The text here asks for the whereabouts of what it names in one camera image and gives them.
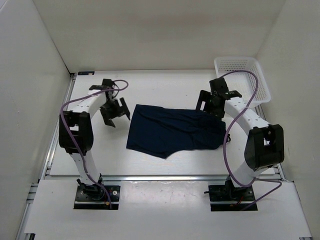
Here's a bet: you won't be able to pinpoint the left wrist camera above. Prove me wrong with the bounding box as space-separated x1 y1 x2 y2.
89 78 119 96

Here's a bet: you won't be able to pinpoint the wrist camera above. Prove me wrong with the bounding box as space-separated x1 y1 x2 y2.
89 78 119 96
209 77 242 100

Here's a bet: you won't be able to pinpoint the aluminium table edge rail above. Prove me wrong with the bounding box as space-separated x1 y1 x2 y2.
41 172 281 182

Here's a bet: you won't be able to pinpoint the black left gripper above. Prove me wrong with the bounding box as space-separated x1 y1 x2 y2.
99 97 130 128

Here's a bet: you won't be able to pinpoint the white perforated plastic basket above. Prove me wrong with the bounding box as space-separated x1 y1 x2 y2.
214 56 271 108

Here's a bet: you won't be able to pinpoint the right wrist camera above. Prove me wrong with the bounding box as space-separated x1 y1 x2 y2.
209 77 242 100

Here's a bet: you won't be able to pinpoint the navy blue shorts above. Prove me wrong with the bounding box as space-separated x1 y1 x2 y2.
126 104 231 159

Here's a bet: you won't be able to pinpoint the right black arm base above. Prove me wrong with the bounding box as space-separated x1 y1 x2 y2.
204 176 258 212

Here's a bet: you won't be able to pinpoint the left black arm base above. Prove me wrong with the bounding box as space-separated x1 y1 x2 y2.
73 179 121 210

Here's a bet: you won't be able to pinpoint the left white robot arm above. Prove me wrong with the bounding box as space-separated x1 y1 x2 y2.
58 91 131 200

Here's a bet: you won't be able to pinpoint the blue label sticker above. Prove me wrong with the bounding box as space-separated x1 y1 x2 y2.
77 71 95 76

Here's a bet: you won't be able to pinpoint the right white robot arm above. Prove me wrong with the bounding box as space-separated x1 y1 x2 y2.
196 90 285 200

